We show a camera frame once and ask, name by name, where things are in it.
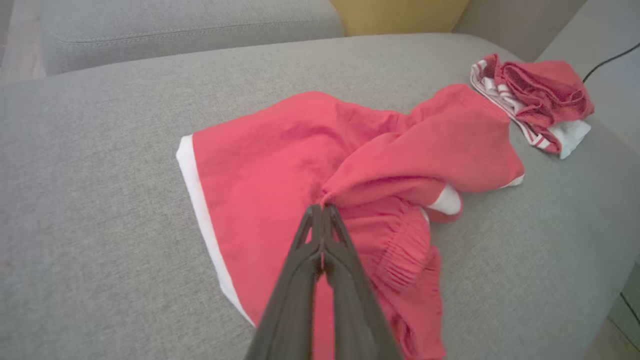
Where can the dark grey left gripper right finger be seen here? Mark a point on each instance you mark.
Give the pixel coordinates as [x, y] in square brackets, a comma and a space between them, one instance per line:
[355, 310]

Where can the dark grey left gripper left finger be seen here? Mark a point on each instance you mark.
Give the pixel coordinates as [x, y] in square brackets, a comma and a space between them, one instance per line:
[290, 300]

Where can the red shorts with white hem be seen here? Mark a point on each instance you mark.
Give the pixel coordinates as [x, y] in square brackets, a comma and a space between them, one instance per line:
[275, 175]

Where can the large grey sofa seat cushion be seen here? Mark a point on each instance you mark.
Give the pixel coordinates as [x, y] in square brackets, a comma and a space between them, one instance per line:
[100, 200]

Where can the large yellow sofa back cushion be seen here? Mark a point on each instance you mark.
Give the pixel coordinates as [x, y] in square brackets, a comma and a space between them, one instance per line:
[400, 15]

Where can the taupe sofa backrest panel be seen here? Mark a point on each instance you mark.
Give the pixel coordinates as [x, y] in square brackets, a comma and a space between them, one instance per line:
[515, 25]

